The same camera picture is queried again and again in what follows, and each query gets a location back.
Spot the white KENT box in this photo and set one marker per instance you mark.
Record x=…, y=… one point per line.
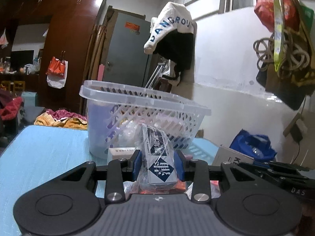
x=225, y=154

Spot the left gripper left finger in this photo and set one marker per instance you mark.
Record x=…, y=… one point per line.
x=119, y=171

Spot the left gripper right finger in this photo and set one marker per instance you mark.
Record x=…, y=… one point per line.
x=196, y=171

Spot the blue white box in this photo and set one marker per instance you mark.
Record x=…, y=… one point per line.
x=158, y=171

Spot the black hanging garment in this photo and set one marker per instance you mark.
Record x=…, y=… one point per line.
x=179, y=48

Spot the white plastic laundry basket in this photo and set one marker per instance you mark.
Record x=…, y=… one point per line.
x=115, y=110

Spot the red hanging bag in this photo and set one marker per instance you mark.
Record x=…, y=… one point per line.
x=264, y=9

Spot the grey metal door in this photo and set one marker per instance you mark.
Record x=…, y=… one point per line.
x=126, y=62

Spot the blue shopping bag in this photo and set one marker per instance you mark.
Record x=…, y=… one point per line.
x=256, y=146

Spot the white cloth with blue letters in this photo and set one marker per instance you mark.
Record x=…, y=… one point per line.
x=172, y=17

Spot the orange white plastic bag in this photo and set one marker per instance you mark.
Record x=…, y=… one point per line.
x=57, y=73

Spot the dark red wooden wardrobe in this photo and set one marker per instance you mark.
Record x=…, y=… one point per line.
x=72, y=24

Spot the yellow pink blanket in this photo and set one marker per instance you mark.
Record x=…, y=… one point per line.
x=62, y=119

